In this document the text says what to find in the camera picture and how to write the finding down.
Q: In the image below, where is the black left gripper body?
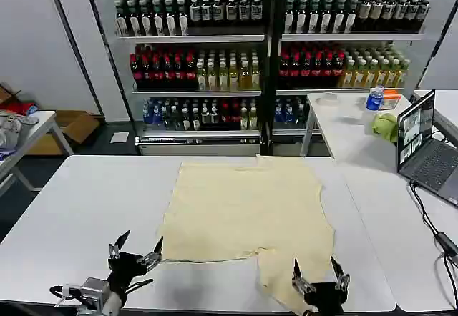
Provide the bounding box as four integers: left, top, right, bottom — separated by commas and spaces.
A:
108, 253, 147, 295

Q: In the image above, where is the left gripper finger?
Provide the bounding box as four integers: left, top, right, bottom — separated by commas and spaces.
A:
109, 229, 132, 259
137, 236, 165, 270

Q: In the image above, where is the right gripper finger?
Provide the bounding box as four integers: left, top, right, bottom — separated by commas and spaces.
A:
329, 255, 351, 291
291, 257, 316, 295

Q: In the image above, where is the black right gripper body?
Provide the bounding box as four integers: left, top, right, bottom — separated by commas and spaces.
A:
303, 282, 348, 316

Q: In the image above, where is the pale yellow shirt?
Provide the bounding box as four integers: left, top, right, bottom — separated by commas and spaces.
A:
156, 155, 338, 313

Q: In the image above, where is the black power adapter brick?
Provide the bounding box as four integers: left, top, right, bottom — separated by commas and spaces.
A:
434, 232, 458, 257

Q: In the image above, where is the open brown cardboard box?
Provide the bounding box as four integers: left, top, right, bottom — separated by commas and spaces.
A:
26, 110, 101, 156

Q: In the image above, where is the small white table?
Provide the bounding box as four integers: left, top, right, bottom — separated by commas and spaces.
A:
0, 110, 74, 197

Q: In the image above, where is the white side table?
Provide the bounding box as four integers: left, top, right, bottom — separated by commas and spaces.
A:
300, 92, 416, 163

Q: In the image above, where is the grey open laptop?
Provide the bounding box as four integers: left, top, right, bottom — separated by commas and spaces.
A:
396, 89, 458, 208

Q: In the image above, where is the pile of clear plastic bags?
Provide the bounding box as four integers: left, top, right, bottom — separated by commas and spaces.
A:
0, 112, 40, 152

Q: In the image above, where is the crumpled green cloth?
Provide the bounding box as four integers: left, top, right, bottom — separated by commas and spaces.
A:
371, 112, 399, 144

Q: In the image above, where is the red fabric bundle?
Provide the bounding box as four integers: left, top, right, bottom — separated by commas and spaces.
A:
0, 101, 39, 117

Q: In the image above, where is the clear blue-label water bottle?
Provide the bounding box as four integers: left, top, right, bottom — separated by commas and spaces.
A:
366, 85, 386, 113

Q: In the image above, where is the orange and white box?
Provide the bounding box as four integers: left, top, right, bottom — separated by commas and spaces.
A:
381, 89, 402, 112

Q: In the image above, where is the small brown cardboard box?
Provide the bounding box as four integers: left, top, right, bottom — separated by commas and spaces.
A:
0, 83, 22, 106

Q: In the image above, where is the bottle shelf with drawer base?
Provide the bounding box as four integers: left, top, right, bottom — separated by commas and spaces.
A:
84, 0, 276, 156

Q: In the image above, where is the bottle shelf without drawer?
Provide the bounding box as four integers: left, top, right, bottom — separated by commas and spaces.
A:
271, 0, 458, 152

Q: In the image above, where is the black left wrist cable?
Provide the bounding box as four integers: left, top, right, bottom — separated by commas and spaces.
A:
123, 277, 155, 294

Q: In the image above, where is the black laptop power cable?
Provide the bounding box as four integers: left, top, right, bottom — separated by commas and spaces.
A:
409, 181, 443, 238

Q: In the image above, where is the grey slanted frame pole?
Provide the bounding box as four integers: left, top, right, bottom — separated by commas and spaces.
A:
42, 0, 105, 124

